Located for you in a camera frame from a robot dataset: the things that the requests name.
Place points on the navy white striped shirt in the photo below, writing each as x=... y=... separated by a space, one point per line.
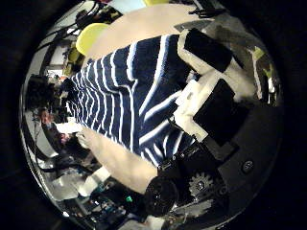
x=134 y=96

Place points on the yellow plastic chair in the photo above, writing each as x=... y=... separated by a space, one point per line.
x=89 y=36

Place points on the man in white jacket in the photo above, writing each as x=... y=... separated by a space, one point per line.
x=51 y=126

